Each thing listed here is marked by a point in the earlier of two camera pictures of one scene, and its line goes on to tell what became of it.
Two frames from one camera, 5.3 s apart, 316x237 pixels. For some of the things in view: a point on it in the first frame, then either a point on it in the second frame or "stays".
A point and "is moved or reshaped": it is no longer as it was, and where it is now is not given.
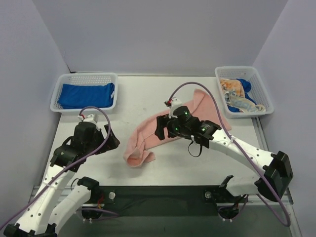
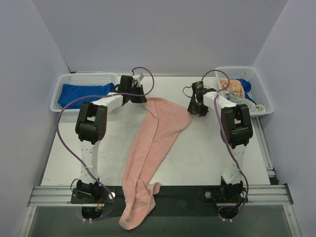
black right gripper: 161,126 to 196,104
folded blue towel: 85,95 stays
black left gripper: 108,138 to 138,94
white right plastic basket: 258,90 stays
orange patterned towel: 234,96 stays
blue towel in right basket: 247,86 stays
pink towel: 144,135 is moved or reshaped
